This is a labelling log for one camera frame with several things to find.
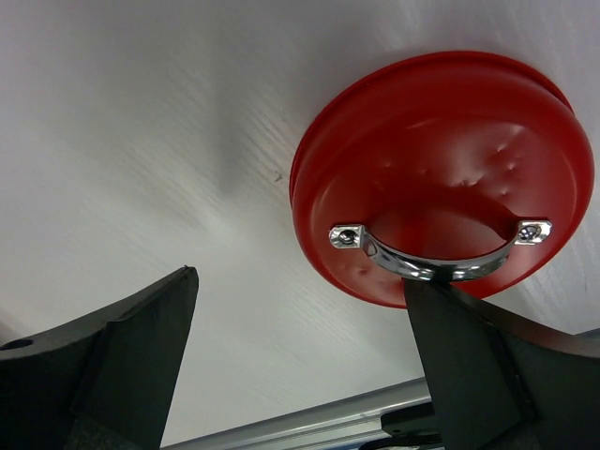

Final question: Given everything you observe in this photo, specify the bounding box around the aluminium mounting rail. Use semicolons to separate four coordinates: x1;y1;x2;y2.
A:
169;378;430;450

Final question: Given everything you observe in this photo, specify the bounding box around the red round lid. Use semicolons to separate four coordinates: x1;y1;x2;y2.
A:
289;51;594;308

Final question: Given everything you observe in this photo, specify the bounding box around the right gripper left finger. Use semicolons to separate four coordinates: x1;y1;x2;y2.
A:
1;266;199;449

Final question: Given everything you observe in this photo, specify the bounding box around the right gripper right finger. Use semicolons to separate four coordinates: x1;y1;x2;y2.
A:
404;280;599;449

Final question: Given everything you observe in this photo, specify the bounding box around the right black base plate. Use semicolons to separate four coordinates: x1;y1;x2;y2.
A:
359;402;443;450

